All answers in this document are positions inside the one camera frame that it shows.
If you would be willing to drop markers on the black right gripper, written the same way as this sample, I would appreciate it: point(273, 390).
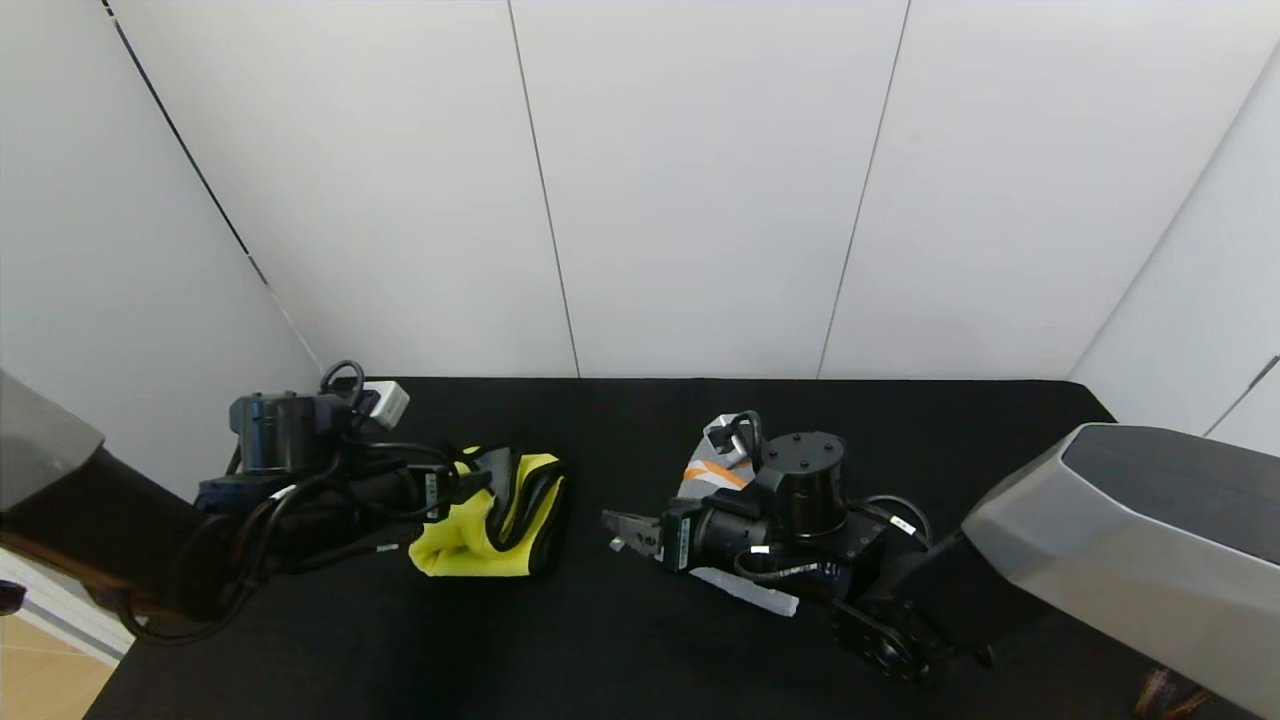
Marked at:
point(675, 535)

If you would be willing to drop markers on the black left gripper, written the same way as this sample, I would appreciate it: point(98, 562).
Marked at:
point(433, 494)

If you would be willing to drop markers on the yellow microfiber towel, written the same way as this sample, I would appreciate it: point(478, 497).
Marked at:
point(465, 540)

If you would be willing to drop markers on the grey towel with orange marks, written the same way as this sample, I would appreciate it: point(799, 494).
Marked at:
point(715, 468)

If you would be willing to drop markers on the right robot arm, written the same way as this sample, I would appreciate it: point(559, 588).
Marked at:
point(1130, 540)

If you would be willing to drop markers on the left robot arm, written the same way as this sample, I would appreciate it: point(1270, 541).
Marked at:
point(90, 520)

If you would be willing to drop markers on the white baseboard strip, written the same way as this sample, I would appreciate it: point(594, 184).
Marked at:
point(60, 615)

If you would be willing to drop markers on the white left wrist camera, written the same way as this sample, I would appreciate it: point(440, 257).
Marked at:
point(385, 403)

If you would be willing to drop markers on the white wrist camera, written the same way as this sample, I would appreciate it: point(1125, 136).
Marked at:
point(725, 440)
point(385, 403)

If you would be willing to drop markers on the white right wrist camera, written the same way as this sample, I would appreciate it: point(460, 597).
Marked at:
point(725, 440)

